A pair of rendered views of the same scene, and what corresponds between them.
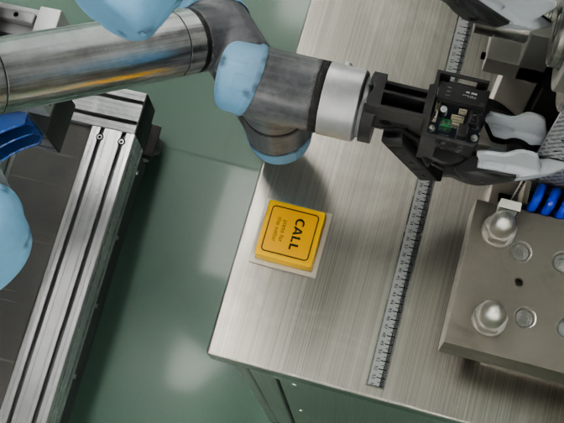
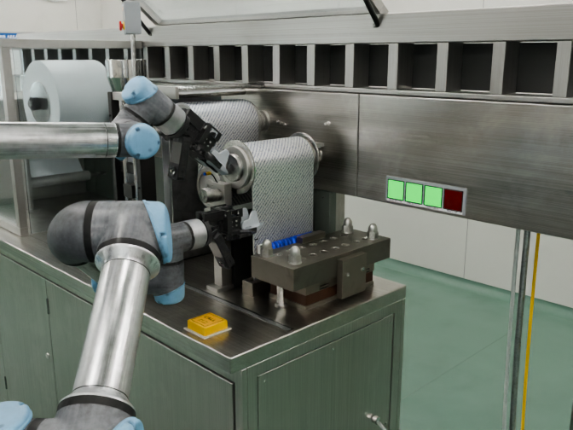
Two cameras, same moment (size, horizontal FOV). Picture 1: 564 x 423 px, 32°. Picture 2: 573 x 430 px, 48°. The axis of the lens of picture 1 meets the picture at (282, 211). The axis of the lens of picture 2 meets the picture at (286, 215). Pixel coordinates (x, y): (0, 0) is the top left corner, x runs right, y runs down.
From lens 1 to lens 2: 141 cm
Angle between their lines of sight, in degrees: 70
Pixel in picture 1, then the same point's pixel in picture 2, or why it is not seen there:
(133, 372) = not seen: outside the picture
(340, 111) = (198, 223)
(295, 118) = (187, 235)
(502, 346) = (306, 263)
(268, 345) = (245, 345)
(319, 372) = (270, 338)
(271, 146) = (178, 276)
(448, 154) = (234, 229)
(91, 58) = not seen: hidden behind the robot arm
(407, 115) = (217, 212)
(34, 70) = not seen: hidden behind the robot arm
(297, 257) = (219, 321)
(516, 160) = (252, 219)
